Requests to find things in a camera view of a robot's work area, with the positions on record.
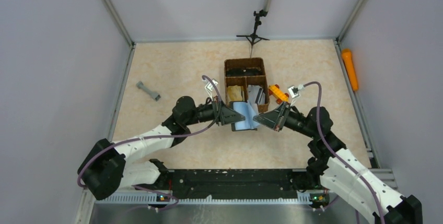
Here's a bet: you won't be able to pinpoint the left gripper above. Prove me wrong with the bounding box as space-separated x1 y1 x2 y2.
185 96 246 126

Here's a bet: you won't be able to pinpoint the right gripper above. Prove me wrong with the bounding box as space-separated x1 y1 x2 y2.
254 100 317 138

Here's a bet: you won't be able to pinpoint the brown wicker basket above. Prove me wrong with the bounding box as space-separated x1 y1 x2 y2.
224 57 270 113

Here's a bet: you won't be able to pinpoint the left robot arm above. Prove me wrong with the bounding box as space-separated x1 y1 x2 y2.
77 96 245 200

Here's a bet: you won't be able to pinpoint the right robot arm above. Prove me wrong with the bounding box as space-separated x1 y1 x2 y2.
253 102 424 223

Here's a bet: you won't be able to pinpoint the gold cards in basket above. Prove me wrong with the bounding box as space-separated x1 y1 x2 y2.
226 85 246 103

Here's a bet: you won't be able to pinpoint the orange toy brick car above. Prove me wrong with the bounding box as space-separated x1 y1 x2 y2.
268 84 289 104

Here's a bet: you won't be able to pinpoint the black mini tripod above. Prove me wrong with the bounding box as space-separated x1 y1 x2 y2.
236 9 269 58

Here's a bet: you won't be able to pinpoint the grey plastic connector piece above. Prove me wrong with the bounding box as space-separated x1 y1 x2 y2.
136 81 161 101

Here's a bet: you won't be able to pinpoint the orange flashlight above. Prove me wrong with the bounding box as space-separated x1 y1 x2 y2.
341 49 359 91

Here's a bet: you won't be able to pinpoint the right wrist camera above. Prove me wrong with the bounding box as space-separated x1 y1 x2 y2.
288 84 305 106

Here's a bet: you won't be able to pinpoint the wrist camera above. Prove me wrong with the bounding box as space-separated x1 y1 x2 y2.
203 78 218 99
288 84 305 106

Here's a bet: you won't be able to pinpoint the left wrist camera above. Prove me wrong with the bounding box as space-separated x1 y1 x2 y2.
203 78 218 99

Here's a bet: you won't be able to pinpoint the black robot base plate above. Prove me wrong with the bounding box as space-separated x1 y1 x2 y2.
135 169 342 201

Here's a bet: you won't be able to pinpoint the white slotted cable duct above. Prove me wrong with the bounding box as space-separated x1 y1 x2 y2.
97 193 312 205

